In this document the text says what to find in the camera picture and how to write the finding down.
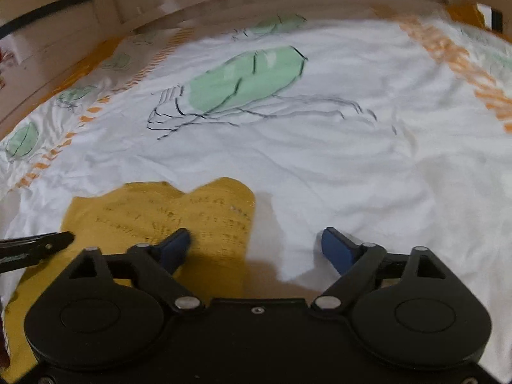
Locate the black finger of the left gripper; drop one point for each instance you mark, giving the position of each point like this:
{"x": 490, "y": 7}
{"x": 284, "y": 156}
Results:
{"x": 24, "y": 252}

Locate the white wardrobe with black handles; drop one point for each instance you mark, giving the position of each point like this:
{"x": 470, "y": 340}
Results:
{"x": 44, "y": 39}

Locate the white leaf-print bed sheet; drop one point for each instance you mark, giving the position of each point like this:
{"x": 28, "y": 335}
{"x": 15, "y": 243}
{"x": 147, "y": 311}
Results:
{"x": 395, "y": 130}

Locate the orange mattress cover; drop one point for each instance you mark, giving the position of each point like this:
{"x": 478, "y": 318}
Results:
{"x": 466, "y": 13}

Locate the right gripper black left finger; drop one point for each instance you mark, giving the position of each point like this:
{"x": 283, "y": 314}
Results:
{"x": 155, "y": 265}

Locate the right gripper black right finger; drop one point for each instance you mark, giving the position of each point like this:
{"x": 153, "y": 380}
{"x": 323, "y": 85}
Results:
{"x": 357, "y": 265}

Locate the mustard yellow knit garment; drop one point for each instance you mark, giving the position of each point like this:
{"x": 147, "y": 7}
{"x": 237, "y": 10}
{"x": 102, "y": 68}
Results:
{"x": 218, "y": 216}

